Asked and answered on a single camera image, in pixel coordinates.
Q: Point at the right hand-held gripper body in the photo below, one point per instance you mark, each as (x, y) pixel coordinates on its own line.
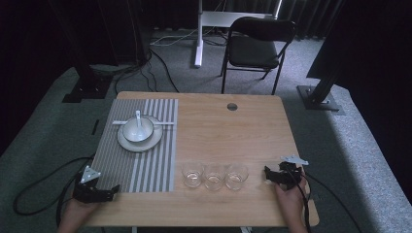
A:
(290, 174)

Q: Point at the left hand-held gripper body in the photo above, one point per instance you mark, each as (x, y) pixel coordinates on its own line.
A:
(85, 191)

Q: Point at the person's left hand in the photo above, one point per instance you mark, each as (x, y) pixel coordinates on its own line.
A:
(76, 212)

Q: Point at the person's right hand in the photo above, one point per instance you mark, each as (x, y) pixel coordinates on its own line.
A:
(290, 202)

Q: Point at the grey striped placemat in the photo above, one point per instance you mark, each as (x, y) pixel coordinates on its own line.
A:
(136, 168)

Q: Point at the clear drinking glass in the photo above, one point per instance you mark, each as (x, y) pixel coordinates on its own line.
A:
(192, 176)
(214, 178)
(236, 178)

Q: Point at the white round plate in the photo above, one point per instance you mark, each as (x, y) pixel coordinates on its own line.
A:
(140, 146)

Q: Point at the white bowl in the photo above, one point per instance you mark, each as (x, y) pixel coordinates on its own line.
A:
(134, 132)

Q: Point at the small black strip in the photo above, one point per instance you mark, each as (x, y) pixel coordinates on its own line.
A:
(95, 126)

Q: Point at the white ceramic spoon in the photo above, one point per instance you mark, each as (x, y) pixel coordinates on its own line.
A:
(139, 124)

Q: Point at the black stand with bolted base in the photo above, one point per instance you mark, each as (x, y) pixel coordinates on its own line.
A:
(319, 97)

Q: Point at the black folding chair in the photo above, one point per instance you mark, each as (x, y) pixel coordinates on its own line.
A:
(252, 51)

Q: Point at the black stand with base plate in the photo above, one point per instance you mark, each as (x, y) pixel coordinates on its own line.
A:
(87, 87)

